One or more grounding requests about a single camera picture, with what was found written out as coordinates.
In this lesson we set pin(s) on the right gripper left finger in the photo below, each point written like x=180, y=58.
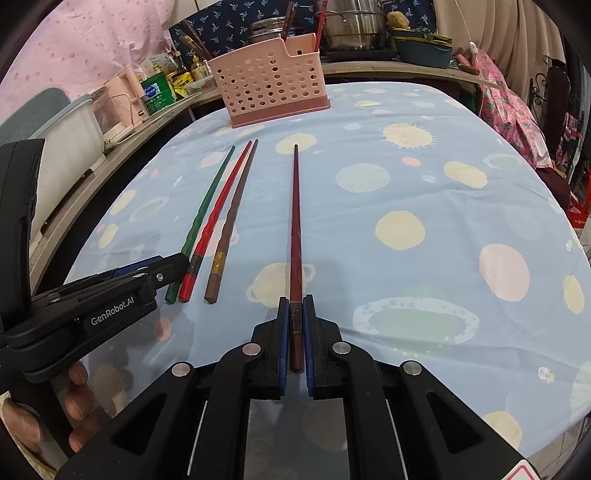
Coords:
x=283, y=313

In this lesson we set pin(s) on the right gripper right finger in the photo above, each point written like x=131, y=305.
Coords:
x=309, y=343

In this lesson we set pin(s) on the maroon chopstick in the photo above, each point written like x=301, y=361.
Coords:
x=296, y=275

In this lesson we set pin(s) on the red chopstick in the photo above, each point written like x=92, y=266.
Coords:
x=190, y=277
x=322, y=12

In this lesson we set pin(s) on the green chopstick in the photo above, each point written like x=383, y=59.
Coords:
x=172, y=291

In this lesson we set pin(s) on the dark brown chopstick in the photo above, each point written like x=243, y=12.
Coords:
x=288, y=19

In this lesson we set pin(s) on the person's left hand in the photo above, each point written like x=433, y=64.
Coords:
x=54, y=420

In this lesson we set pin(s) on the blue planet-print tablecloth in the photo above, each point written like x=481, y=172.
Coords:
x=425, y=237

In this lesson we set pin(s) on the white and blue plastic bin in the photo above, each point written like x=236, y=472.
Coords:
x=73, y=143

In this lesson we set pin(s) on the pink electric kettle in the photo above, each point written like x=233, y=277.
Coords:
x=118, y=105

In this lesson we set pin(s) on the pink perforated utensil holder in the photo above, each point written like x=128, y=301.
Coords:
x=271, y=79

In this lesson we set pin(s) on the yellow snack bag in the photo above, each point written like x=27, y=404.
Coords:
x=179, y=82

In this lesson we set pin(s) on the green cylindrical canister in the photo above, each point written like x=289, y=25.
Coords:
x=157, y=93

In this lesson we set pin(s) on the yellow oil bottle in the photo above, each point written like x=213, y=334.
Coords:
x=199, y=69

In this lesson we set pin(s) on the pink floral fabric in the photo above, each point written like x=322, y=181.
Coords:
x=504, y=111

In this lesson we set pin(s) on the pink floral curtain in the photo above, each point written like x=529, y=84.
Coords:
x=82, y=44

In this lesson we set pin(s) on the silver rice cooker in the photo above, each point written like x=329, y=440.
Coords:
x=265, y=29

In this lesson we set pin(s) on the red chopstick in holder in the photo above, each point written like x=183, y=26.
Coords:
x=322, y=12

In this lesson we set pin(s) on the blue bowl with vegetables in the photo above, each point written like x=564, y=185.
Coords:
x=422, y=47

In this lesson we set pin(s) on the large stainless steamer pot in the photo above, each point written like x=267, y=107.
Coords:
x=353, y=25

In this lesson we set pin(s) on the navy leaf-print cloth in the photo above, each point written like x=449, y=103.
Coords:
x=224, y=26

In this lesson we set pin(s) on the beige hanging cloth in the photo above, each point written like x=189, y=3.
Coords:
x=518, y=36

